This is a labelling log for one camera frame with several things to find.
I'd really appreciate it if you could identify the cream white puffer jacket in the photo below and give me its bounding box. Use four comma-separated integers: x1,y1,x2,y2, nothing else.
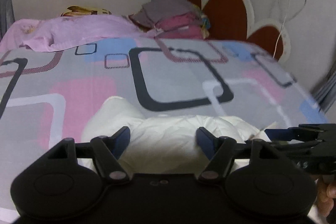
81,96,269,176

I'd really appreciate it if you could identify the stack of folded clothes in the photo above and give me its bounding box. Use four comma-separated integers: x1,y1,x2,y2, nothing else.
128,0,210,40

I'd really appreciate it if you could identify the person right hand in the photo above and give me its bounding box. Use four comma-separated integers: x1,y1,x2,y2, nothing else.
316,177,336,217

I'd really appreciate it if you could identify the patterned bed sheet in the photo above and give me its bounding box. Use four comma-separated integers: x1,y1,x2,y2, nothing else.
1,38,327,223

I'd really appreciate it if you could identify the pink blanket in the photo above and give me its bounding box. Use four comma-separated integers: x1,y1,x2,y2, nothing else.
1,15,159,52

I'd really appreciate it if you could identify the red white headboard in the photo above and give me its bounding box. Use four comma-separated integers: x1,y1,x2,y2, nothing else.
188,0,291,64

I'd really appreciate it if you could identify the yellow printed pillow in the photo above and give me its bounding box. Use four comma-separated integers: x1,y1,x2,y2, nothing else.
61,6,112,16

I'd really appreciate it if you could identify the white charger cable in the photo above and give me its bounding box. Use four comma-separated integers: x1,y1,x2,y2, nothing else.
267,0,316,59

